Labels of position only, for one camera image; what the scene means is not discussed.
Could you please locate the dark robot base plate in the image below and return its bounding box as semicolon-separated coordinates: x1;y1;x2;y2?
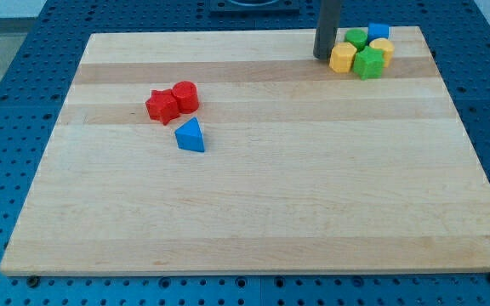
208;0;300;14

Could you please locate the red star block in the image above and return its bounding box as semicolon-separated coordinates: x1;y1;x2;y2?
145;89;180;125

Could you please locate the green star block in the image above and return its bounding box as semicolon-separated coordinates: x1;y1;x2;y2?
352;46;385;80

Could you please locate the green cylinder block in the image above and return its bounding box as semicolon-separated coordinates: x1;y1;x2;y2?
345;29;368;51

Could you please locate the blue triangle block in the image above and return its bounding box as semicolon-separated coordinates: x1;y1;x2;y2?
174;117;205;152

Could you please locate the red cylinder block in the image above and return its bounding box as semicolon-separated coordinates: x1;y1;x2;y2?
172;81;199;114

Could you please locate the blue cube block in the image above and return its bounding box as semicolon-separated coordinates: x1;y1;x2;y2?
367;23;390;43

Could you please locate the yellow hexagon block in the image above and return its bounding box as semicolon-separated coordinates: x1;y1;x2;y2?
329;42;357;73

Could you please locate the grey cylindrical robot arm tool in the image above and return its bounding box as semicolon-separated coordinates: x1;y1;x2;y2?
313;0;343;60

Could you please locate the light wooden board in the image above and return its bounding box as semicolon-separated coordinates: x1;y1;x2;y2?
0;26;490;276

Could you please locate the yellow cylinder block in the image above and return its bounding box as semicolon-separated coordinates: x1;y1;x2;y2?
369;37;395;68

